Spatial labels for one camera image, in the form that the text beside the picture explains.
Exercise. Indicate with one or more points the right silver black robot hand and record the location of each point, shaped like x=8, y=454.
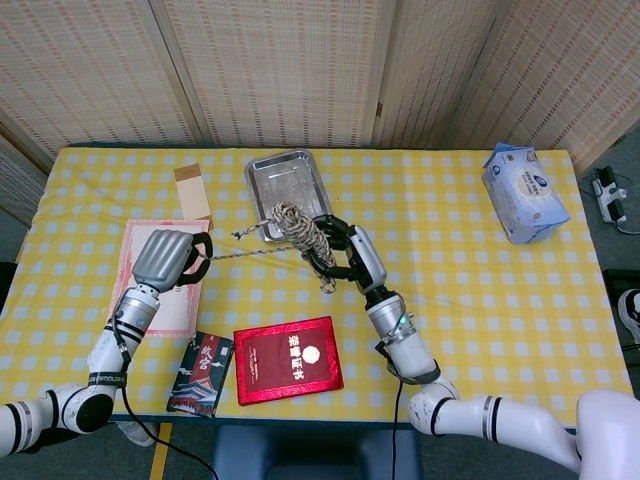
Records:
x=367, y=260

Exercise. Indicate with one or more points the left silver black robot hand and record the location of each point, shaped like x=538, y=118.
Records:
x=160, y=257

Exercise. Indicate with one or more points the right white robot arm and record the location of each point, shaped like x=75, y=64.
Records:
x=475, y=415

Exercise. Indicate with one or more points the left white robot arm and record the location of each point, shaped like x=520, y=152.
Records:
x=100, y=360

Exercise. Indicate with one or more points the white certificate with red border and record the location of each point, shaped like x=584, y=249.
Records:
x=175, y=315

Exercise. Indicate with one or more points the dark palace print book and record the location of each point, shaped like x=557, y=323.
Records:
x=200, y=375

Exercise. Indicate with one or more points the rectangular steel tray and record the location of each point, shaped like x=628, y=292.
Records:
x=270, y=180

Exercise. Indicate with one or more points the red certificate folder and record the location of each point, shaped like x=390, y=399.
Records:
x=287, y=360

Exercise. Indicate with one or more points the yellow white checked tablecloth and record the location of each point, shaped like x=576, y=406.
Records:
x=500, y=325

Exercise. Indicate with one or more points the brass screen hinge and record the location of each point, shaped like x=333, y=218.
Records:
x=379, y=109

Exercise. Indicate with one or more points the blue white tissue pack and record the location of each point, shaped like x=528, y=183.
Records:
x=525, y=195

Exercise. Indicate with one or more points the dark blue chair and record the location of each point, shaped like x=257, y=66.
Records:
x=310, y=452

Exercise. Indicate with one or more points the woven folding screen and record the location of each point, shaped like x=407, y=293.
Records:
x=275, y=65

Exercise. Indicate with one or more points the white power strip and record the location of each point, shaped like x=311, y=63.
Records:
x=607, y=195

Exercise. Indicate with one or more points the black and white sneaker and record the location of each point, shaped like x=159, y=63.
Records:
x=631, y=315

